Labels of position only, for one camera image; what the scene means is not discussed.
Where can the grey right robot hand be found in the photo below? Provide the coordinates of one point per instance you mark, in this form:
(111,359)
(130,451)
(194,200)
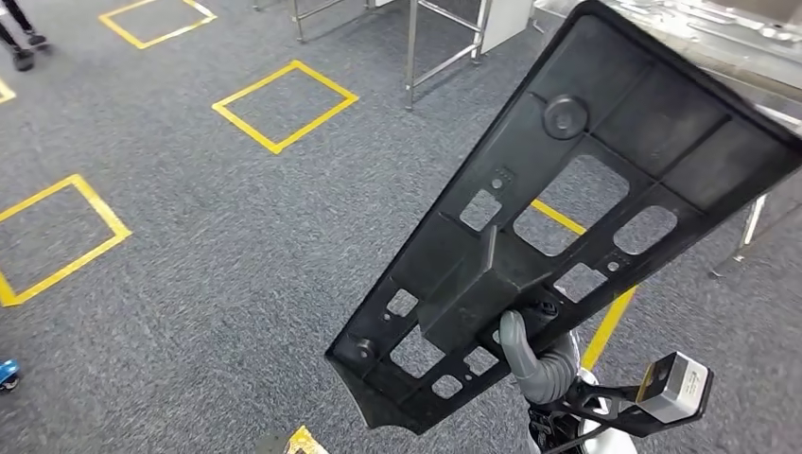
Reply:
(545,376)

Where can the black plastic plate bracket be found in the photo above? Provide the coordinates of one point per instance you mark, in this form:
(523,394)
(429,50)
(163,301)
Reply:
(626,119)

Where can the stainless steel workbench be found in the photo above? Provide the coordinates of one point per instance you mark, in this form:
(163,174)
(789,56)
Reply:
(752,69)

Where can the white cabinet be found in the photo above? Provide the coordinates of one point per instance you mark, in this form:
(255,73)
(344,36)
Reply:
(507,22)

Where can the small blue object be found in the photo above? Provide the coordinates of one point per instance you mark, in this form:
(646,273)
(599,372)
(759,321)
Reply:
(7,375)

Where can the person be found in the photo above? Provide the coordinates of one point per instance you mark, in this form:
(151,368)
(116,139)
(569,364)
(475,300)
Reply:
(24,57)

